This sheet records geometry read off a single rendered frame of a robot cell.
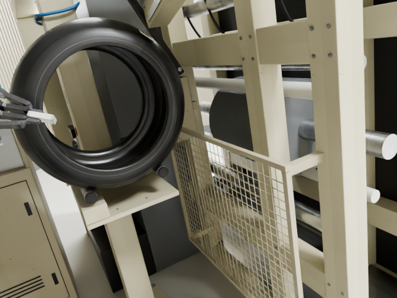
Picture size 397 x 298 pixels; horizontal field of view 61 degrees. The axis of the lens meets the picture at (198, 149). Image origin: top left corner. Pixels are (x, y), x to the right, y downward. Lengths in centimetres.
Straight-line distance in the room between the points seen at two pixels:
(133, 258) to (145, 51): 109
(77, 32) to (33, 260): 133
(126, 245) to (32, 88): 97
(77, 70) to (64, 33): 41
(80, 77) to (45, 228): 87
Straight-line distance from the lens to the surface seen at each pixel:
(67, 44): 114
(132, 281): 192
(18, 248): 205
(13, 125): 103
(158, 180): 151
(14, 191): 193
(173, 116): 124
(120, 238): 178
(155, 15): 146
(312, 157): 102
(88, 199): 126
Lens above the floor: 137
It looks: 18 degrees down
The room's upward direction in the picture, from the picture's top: 11 degrees counter-clockwise
